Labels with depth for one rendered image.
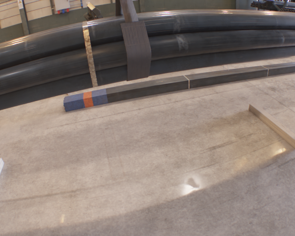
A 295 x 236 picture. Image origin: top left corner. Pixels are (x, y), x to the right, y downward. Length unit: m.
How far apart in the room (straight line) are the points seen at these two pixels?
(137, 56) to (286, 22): 1.45
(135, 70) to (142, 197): 1.13
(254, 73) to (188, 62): 3.04
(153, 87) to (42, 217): 2.53
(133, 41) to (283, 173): 1.92
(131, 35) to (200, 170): 1.46
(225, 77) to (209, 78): 0.35
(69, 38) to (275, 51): 1.74
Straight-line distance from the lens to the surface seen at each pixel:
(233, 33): 1.64
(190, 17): 1.49
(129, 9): 1.40
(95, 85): 1.41
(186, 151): 2.36
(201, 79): 3.74
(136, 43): 1.29
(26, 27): 11.23
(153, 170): 2.16
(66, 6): 10.76
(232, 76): 4.09
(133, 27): 1.33
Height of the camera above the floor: 1.57
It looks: 31 degrees down
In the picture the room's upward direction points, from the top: 6 degrees counter-clockwise
